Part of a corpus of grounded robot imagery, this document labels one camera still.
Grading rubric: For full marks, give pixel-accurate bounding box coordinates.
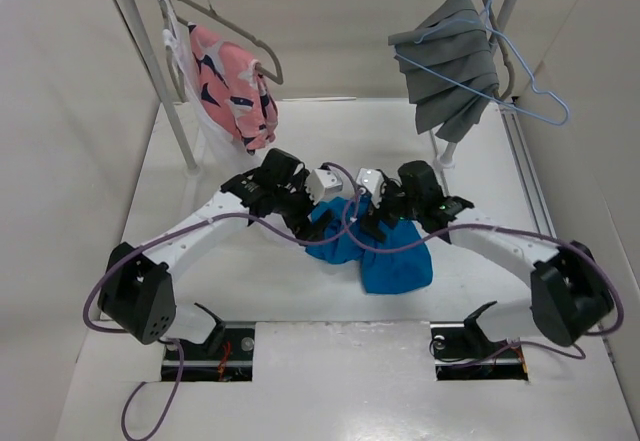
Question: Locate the blue t shirt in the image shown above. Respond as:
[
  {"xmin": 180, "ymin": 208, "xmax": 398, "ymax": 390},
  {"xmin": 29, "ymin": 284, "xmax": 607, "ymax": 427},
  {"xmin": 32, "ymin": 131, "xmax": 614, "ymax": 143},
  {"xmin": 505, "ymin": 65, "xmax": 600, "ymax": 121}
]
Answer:
[{"xmin": 306, "ymin": 196, "xmax": 433, "ymax": 295}]

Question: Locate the grey hanger under grey garment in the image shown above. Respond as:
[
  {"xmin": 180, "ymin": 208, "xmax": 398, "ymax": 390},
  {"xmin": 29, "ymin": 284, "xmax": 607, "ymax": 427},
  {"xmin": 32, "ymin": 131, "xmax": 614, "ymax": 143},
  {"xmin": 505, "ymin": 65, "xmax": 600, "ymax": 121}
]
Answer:
[{"xmin": 481, "ymin": 0, "xmax": 515, "ymax": 101}]

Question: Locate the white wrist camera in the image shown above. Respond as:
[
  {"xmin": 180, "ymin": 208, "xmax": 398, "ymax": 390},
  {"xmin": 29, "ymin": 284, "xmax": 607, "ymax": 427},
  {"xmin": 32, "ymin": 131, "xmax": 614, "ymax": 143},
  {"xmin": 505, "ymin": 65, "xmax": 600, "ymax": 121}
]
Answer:
[
  {"xmin": 356, "ymin": 168, "xmax": 384, "ymax": 205},
  {"xmin": 305, "ymin": 168, "xmax": 343, "ymax": 205}
]

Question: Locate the white hanging garment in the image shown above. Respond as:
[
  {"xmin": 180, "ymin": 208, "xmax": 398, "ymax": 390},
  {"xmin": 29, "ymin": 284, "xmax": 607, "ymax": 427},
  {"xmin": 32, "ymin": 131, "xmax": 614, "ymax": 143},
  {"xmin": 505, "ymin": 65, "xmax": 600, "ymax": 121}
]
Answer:
[{"xmin": 158, "ymin": 0, "xmax": 262, "ymax": 178}]

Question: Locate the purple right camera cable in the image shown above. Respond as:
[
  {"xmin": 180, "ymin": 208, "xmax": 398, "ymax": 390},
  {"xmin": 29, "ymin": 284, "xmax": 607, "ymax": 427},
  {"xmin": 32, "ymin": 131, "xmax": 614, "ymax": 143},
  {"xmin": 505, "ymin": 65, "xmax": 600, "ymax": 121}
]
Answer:
[{"xmin": 344, "ymin": 188, "xmax": 626, "ymax": 362}]

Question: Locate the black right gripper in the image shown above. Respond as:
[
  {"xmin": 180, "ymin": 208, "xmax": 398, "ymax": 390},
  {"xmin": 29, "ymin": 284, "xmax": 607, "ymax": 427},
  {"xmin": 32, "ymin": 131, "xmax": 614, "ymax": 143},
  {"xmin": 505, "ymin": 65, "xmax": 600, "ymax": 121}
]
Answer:
[{"xmin": 358, "ymin": 178, "xmax": 423, "ymax": 243}]

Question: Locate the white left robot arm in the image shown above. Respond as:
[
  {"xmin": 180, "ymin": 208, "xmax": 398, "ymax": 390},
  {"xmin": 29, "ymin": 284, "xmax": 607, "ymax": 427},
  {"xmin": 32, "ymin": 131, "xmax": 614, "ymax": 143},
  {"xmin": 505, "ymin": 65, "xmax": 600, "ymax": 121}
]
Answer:
[{"xmin": 97, "ymin": 148, "xmax": 342, "ymax": 358}]

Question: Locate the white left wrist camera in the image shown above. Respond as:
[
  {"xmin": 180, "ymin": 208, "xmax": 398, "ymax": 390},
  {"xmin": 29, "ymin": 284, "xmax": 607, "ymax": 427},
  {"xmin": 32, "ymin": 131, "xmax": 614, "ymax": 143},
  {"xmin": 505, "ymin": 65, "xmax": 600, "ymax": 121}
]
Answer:
[{"xmin": 305, "ymin": 168, "xmax": 343, "ymax": 205}]

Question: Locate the grey hanging garment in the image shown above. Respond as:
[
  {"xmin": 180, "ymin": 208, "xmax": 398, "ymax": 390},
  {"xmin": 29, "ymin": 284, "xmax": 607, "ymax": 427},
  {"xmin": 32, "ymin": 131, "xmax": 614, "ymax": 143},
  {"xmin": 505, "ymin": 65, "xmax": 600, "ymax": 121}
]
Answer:
[{"xmin": 388, "ymin": 0, "xmax": 499, "ymax": 143}]

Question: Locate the light blue wire hanger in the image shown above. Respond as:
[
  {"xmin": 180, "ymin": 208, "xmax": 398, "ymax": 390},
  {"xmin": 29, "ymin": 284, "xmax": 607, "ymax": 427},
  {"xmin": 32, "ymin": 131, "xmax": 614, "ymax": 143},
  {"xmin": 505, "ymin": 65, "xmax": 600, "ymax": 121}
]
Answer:
[{"xmin": 393, "ymin": 0, "xmax": 571, "ymax": 127}]

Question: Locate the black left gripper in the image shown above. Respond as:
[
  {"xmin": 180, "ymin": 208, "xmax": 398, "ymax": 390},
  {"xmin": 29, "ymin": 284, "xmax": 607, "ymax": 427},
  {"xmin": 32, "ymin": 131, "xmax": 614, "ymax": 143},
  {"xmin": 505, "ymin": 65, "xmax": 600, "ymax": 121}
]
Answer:
[{"xmin": 273, "ymin": 170, "xmax": 333, "ymax": 245}]

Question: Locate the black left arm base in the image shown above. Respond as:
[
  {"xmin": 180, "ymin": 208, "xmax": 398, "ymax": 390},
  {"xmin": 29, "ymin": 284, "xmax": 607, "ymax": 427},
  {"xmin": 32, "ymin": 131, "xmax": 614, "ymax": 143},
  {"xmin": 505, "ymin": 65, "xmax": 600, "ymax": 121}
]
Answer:
[{"xmin": 160, "ymin": 303, "xmax": 256, "ymax": 382}]

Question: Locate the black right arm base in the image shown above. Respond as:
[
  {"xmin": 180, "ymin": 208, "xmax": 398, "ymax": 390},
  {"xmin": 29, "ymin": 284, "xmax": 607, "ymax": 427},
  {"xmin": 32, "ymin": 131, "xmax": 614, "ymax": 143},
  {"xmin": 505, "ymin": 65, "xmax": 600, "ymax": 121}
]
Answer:
[{"xmin": 429, "ymin": 301, "xmax": 529, "ymax": 382}]

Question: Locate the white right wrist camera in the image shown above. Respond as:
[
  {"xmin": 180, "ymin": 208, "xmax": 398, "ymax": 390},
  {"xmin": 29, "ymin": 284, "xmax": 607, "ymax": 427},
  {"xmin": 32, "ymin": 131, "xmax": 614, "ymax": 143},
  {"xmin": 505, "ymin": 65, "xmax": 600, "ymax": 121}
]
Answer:
[{"xmin": 356, "ymin": 168, "xmax": 384, "ymax": 205}]

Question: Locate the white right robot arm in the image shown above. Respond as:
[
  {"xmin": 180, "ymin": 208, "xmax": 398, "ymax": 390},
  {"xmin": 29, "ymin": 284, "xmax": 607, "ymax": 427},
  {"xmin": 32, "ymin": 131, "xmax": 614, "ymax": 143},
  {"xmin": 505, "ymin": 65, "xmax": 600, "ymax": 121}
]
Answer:
[{"xmin": 356, "ymin": 160, "xmax": 619, "ymax": 355}]

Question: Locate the pink patterned garment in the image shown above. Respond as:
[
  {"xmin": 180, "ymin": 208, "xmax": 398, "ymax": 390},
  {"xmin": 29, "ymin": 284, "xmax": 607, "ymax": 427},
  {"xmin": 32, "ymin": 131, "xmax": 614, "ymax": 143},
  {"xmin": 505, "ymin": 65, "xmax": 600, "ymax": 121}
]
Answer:
[{"xmin": 188, "ymin": 23, "xmax": 278, "ymax": 154}]

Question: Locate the aluminium rail right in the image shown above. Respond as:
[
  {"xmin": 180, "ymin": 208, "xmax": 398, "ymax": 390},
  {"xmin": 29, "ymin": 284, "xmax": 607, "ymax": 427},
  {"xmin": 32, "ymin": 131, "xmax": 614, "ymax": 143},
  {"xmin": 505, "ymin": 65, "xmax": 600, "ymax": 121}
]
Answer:
[{"xmin": 499, "ymin": 107, "xmax": 557, "ymax": 237}]

